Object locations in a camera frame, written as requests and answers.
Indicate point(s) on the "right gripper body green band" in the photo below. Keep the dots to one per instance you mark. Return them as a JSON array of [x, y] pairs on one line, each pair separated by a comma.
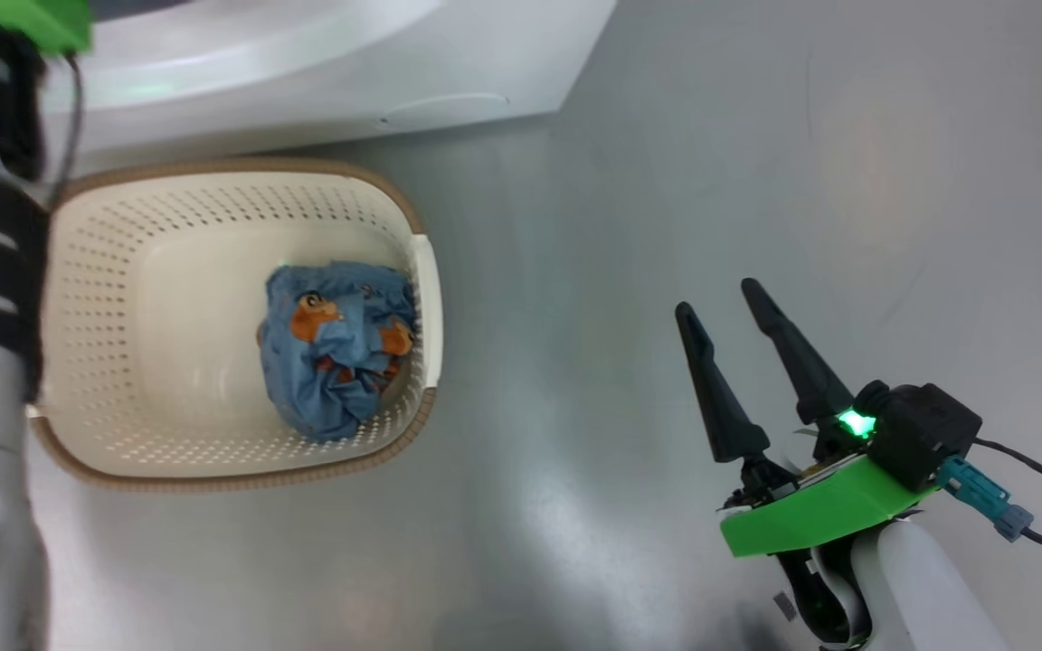
[[819, 511]]

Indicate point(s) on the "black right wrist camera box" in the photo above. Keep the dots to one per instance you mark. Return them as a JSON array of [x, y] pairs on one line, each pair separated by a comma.
[[923, 434]]

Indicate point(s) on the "cream perforated laundry basket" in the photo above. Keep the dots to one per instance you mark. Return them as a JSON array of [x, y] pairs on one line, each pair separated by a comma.
[[168, 271]]

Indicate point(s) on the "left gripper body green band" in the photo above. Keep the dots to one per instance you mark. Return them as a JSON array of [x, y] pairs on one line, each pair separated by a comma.
[[42, 18]]

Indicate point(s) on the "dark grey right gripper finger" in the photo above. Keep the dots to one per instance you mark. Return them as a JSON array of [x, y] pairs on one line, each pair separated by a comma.
[[801, 362], [724, 407]]

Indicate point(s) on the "white front-load washing machine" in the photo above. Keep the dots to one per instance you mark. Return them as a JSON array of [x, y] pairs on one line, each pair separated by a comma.
[[304, 63]]

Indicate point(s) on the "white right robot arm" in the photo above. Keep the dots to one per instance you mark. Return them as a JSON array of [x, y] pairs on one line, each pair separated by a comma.
[[928, 597]]

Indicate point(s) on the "blue bear-print garment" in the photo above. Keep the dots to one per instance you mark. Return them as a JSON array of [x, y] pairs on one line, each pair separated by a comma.
[[340, 362]]

